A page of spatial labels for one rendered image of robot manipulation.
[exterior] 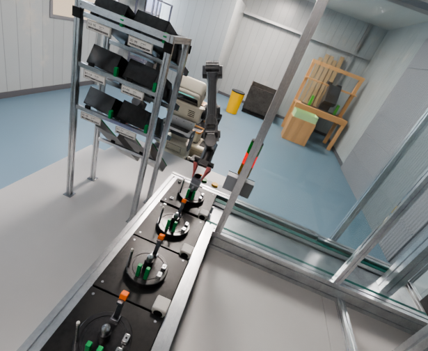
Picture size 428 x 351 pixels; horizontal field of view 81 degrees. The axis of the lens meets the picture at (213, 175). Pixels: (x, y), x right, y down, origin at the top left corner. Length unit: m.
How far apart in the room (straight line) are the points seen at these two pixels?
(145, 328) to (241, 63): 8.14
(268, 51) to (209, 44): 2.05
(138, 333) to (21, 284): 0.43
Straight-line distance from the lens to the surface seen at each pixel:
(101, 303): 0.88
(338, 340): 1.30
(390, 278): 1.57
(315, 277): 1.31
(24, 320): 1.00
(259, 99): 7.38
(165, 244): 1.04
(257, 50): 8.51
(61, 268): 1.09
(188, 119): 1.93
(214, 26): 7.25
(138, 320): 0.86
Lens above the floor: 1.72
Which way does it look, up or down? 29 degrees down
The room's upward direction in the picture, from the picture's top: 21 degrees clockwise
